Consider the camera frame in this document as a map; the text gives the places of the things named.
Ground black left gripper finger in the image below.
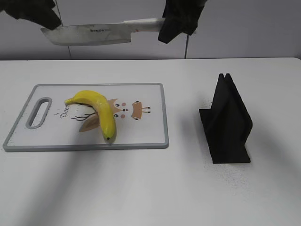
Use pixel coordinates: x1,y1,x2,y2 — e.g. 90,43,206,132
0,0,62,30

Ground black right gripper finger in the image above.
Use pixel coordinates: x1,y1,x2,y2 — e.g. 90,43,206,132
158,0,207,44

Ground cleaver knife with white handle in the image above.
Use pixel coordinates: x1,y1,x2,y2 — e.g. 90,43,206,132
41,18,165,46

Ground yellow plastic banana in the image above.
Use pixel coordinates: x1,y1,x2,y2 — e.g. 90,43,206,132
64,90,116,141

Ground white cutting board grey rim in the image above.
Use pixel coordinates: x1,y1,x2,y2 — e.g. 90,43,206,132
3,83,169,152

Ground black knife stand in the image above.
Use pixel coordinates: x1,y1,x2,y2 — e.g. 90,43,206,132
199,73,253,164

